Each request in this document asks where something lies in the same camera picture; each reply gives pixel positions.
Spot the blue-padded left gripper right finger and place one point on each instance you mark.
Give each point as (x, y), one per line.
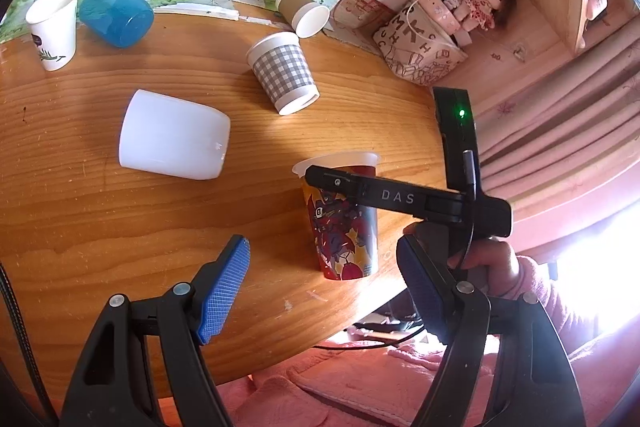
(533, 384)

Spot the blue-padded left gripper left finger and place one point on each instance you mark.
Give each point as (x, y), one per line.
(112, 383)

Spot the colourful printed paper cup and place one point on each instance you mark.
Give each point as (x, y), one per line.
(345, 233)

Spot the grey checkered paper cup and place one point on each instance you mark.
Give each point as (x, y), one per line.
(280, 65)

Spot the brown kraft paper cup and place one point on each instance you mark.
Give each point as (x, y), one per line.
(306, 17)

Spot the white frosted plastic cup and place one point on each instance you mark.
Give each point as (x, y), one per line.
(174, 137)

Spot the blue plastic cup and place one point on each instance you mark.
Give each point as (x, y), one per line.
(121, 23)

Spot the white paper cup with logo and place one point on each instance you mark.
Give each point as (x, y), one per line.
(52, 25)

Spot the person's right hand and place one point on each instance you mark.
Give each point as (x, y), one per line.
(496, 258)

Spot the pink fluffy sleeve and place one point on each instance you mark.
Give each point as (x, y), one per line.
(604, 364)

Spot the pink curtain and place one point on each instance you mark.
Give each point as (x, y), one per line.
(565, 152)

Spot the letter-print fabric basket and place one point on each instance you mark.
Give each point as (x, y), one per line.
(415, 48)

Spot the pink box with strap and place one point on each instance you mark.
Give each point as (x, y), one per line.
(442, 16)

